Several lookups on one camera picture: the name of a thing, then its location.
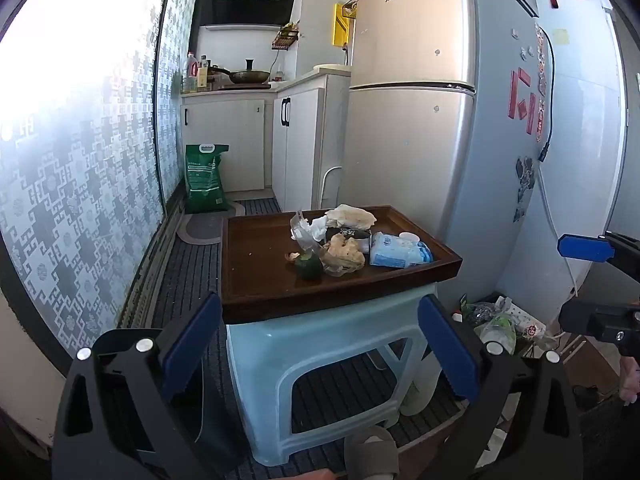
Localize dark floral fridge sticker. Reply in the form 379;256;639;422
514;156;537;223

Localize metal frying pan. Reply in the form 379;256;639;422
207;58;272;86

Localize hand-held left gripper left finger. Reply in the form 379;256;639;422
52;290;251;480

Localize crumpled white tissue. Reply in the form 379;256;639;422
305;216;331;243

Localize red fridge magnets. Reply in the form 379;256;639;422
509;67;537;135

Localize brown wooden tray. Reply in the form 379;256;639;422
218;205;463;326

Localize black cable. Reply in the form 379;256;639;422
535;22;556;163

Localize white pipe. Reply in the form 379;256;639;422
322;165;343;211

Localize dark striped floor mat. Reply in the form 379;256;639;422
150;197;466;480

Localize crumpled beige paper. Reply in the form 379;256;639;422
325;204;377;231

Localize green rice bag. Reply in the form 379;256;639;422
184;143;231;214

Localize frosted patterned sliding door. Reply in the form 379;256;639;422
0;0;206;376

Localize light blue plastic stool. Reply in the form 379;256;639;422
225;282;446;466

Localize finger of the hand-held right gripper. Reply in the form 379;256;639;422
557;230;640;281
557;300;640;358

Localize yellow wall box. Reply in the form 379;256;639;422
332;2;357;47

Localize white printed plastic bag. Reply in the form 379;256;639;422
492;296;548;343

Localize blue tissue pack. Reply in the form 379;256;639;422
369;231;435;268

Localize grey slipper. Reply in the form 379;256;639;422
343;425;401;480

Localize person's right hand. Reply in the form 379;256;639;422
620;361;640;406

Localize black snack wrapper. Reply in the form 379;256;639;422
325;226;372;248

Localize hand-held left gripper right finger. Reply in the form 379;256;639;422
417;294;586;480

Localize white base cabinet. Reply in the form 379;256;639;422
272;65;351;213
180;87;276;193

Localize grey oval floor mat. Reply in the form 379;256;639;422
176;200;246;246

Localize hanging wire spice rack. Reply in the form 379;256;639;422
271;22;301;52

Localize silver refrigerator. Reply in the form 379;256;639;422
340;0;628;326

